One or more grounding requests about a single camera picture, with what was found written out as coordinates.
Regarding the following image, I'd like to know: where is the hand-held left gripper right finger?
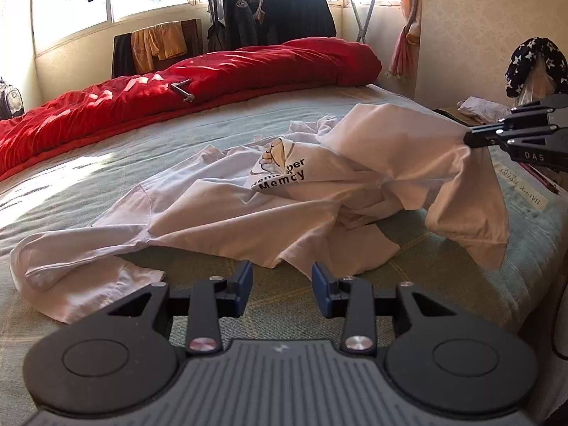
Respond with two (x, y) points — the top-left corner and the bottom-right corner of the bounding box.
(311, 262), (449, 356)

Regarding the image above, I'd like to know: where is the dark star-patterned scarf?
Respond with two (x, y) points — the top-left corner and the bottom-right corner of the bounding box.
(506, 38), (568, 98)

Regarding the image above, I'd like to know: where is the red quilt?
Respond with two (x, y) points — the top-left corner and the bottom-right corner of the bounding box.
(0, 39), (382, 182)

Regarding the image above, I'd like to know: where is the black draped garment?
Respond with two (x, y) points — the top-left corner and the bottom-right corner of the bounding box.
(112, 33), (136, 78)

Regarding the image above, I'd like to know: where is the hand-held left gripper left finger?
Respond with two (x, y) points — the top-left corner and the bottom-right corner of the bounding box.
(106, 260), (255, 356)

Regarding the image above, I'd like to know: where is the white printed t-shirt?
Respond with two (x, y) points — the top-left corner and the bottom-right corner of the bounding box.
(9, 103), (511, 324)

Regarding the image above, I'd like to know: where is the green plaid blanket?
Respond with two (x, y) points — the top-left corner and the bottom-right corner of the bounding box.
(0, 82), (564, 351)

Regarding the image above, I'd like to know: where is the dark jacket with round badge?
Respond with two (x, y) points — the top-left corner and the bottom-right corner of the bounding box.
(206, 0), (259, 51)

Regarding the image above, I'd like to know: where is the translucent plastic bag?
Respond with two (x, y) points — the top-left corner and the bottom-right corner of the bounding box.
(519, 60), (560, 107)

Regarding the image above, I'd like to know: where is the metal crank handle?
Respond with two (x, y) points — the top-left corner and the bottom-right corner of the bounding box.
(170, 78), (196, 105)

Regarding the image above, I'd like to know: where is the pile of pale clothes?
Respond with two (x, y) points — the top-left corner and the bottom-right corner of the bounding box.
(458, 96), (515, 120)

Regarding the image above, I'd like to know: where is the orange draped garment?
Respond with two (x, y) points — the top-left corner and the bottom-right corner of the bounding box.
(131, 21), (188, 74)

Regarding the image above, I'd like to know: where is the metal clothes rack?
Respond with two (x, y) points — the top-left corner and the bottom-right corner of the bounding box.
(206, 0), (378, 45)

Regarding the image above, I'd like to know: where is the grey backpack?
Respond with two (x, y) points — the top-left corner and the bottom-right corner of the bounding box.
(0, 77), (24, 120)

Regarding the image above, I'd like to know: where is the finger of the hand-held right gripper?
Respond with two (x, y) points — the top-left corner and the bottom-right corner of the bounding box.
(497, 94), (568, 127)
(463, 124), (568, 148)

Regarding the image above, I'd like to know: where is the pink curtain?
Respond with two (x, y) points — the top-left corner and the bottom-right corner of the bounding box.
(388, 0), (422, 83)

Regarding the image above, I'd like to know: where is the wooden nightstand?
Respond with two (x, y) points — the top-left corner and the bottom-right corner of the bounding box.
(434, 105), (489, 127)

